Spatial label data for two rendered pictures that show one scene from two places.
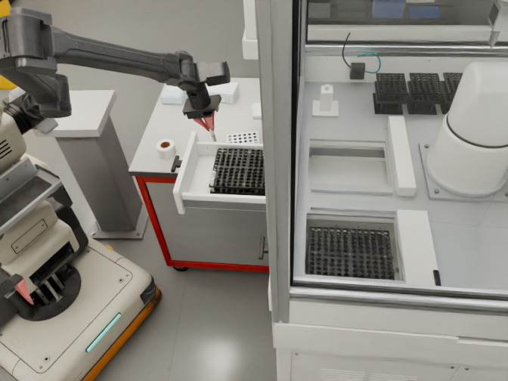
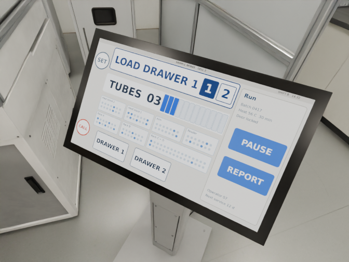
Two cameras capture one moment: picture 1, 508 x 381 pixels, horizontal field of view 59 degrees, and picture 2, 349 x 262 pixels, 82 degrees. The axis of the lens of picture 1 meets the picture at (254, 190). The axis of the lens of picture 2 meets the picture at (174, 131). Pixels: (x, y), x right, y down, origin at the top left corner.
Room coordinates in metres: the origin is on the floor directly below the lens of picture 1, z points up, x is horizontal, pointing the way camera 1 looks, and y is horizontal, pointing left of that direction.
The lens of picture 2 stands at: (0.21, 0.65, 1.38)
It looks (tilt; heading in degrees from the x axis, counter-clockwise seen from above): 46 degrees down; 241
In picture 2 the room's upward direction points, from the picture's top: 5 degrees clockwise
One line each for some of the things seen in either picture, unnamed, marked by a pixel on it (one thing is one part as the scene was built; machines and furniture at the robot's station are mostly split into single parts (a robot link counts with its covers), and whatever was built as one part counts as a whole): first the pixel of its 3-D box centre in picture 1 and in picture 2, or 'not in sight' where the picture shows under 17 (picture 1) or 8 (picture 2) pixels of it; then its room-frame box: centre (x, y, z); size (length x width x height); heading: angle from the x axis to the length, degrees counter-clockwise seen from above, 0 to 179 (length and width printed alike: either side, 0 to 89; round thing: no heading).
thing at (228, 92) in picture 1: (221, 91); not in sight; (1.64, 0.10, 0.79); 0.13 x 0.09 x 0.05; 71
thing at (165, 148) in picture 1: (166, 148); not in sight; (1.30, 0.32, 0.78); 0.07 x 0.07 x 0.04
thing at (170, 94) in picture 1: (175, 90); not in sight; (1.68, 0.31, 0.78); 0.15 x 0.10 x 0.04; 169
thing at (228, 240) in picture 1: (226, 183); not in sight; (1.48, 0.13, 0.38); 0.62 x 0.58 x 0.76; 170
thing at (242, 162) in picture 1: (247, 174); not in sight; (1.04, 0.02, 0.87); 0.22 x 0.18 x 0.06; 80
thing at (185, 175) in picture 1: (187, 171); not in sight; (1.07, 0.21, 0.87); 0.29 x 0.02 x 0.11; 170
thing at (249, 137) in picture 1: (243, 143); not in sight; (1.30, 0.03, 0.78); 0.12 x 0.08 x 0.04; 93
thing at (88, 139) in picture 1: (101, 170); not in sight; (1.63, 0.75, 0.38); 0.30 x 0.30 x 0.76; 84
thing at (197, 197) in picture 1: (250, 175); not in sight; (1.04, 0.01, 0.86); 0.40 x 0.26 x 0.06; 80
